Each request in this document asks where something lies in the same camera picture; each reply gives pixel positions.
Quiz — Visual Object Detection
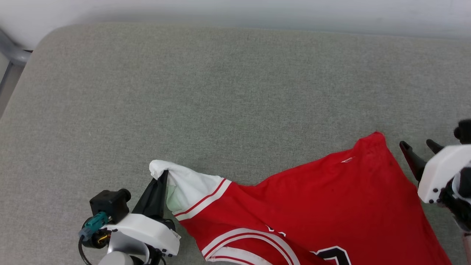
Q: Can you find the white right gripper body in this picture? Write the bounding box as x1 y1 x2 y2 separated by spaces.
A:
418 145 471 204

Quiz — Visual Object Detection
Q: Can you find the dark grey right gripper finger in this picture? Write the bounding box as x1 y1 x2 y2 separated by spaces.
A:
399 141 428 181
426 139 445 155

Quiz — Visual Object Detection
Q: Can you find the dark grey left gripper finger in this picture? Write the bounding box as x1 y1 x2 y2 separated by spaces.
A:
132 179 160 216
149 170 176 231

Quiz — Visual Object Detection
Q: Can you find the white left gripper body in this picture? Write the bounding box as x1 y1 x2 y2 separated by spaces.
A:
110 213 181 257

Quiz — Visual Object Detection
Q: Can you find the red and white basketball jersey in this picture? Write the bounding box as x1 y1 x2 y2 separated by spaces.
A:
149 131 452 265

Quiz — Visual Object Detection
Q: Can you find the black cable with teal plug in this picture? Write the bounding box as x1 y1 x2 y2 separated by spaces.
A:
78 212 111 265

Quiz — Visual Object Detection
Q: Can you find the grey metal pipe frame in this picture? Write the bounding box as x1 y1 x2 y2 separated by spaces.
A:
0 28 33 94

